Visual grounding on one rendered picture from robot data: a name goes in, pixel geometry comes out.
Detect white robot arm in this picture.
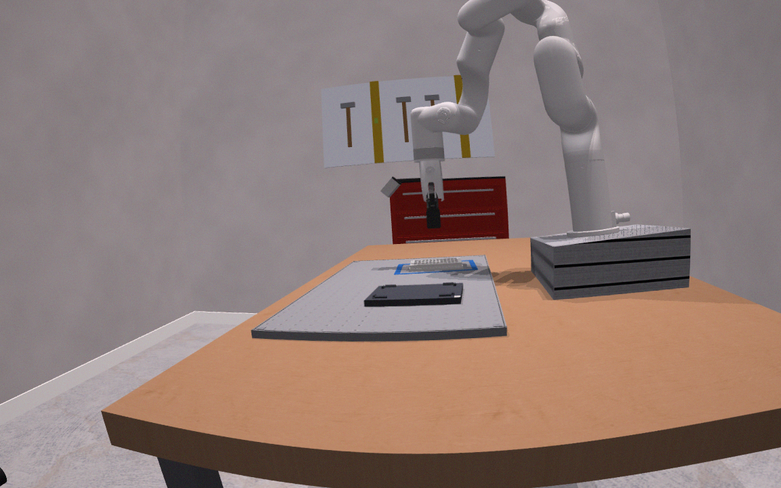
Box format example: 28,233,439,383
411,0,630,237

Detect blue taped rectangle outline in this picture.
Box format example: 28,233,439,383
394,260,478,275

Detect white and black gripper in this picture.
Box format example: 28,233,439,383
414,159,445,228

